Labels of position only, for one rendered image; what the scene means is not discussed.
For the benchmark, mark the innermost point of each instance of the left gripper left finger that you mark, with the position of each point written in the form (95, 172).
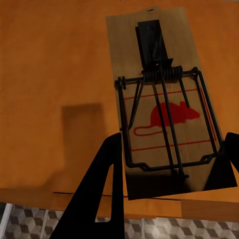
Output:
(78, 220)

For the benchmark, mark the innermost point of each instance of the cabinet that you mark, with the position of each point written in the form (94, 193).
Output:
(58, 103)

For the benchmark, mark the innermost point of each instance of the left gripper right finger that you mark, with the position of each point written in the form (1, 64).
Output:
(232, 145)

